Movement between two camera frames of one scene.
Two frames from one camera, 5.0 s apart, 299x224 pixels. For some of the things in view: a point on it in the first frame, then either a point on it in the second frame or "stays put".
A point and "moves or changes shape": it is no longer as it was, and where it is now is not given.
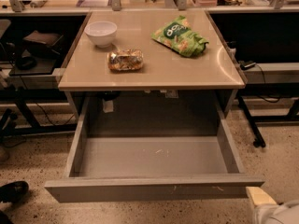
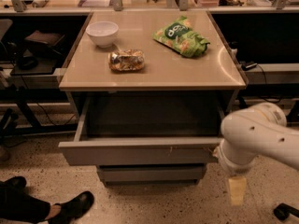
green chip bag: x=178 y=35 stays put
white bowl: x=101 y=32 stays put
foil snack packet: x=125 y=60 stays put
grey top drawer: x=146 y=148 moves or changes shape
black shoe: x=16 y=191 to x=73 y=208
